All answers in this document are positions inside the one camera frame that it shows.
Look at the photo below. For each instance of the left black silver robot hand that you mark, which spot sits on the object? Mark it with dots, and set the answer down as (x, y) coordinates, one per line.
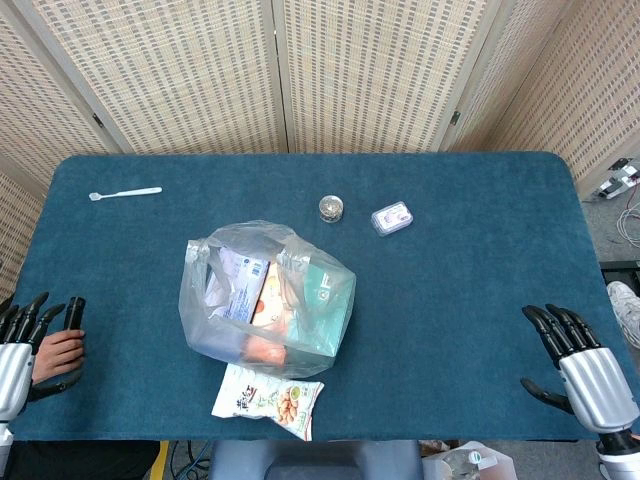
(14, 370)

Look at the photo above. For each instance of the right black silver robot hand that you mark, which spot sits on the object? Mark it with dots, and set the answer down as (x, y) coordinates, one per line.
(595, 385)

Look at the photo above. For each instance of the person's bare hand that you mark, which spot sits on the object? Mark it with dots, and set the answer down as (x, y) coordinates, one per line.
(57, 355)

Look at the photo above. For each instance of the clear plastic shopping bag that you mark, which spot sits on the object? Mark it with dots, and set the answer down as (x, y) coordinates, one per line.
(210, 330)

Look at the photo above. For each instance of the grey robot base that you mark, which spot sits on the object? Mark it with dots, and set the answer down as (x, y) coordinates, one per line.
(310, 460)

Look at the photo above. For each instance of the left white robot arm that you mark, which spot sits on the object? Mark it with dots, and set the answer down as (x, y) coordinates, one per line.
(4, 435)

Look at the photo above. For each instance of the white snack packet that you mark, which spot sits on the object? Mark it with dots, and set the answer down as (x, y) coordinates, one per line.
(260, 400)

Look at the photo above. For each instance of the white sneaker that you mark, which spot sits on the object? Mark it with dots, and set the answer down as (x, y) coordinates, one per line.
(625, 305)

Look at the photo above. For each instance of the person's black clothing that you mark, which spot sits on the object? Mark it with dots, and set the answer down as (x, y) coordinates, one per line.
(75, 462)

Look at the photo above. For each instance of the blue table cloth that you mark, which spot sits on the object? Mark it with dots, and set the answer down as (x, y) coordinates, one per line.
(475, 300)

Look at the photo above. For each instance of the clear plastic container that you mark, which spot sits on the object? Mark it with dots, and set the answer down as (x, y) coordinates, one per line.
(465, 462)

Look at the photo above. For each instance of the white toothbrush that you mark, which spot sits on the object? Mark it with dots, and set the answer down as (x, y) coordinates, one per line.
(130, 192)

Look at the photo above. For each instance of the white electronic device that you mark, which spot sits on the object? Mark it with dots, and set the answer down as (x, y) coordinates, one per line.
(620, 180)

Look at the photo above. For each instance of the orange cardboard box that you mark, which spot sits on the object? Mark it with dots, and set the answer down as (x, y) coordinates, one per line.
(270, 300)

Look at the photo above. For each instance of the small clear purple case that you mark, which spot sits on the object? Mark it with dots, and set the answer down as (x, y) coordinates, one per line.
(392, 218)

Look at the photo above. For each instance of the teal cardboard box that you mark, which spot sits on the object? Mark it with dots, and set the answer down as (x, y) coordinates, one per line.
(325, 305)

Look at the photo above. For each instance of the small round clear jar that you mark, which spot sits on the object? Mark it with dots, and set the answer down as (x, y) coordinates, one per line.
(331, 207)

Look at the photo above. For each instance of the black metal frame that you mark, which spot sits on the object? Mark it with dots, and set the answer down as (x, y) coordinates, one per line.
(620, 272)

